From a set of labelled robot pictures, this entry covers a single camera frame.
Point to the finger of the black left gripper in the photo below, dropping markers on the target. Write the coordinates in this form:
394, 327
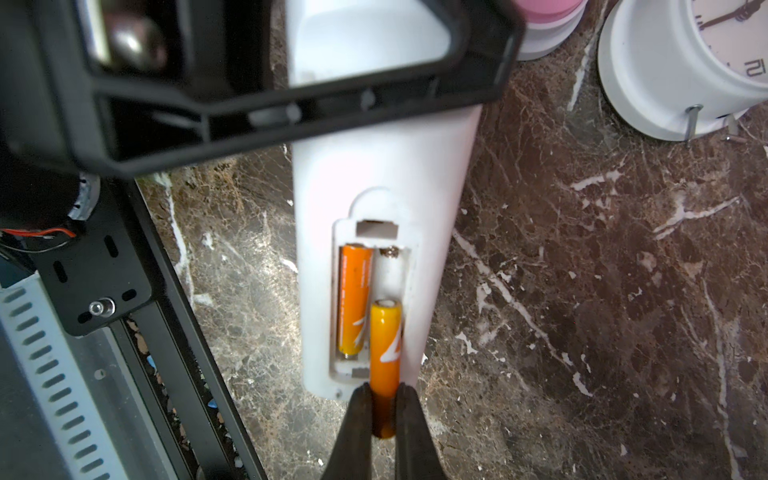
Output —
196, 84

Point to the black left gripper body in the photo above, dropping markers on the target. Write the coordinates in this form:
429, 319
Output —
52, 122

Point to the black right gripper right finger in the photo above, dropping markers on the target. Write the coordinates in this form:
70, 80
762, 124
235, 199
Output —
416, 456

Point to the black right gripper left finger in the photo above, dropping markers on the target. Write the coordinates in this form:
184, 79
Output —
351, 455

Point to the orange battery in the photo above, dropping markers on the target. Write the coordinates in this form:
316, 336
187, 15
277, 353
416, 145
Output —
385, 352
354, 287

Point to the white remote control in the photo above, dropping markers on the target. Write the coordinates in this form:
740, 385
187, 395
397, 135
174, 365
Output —
394, 187

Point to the pink white round container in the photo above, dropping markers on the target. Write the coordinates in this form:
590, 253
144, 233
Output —
548, 24

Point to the white round alarm clock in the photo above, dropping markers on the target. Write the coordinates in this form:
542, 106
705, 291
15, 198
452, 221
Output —
675, 70

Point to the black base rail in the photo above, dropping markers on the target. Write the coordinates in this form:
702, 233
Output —
115, 280

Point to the white slotted cable duct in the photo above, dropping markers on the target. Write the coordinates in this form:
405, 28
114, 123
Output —
37, 340

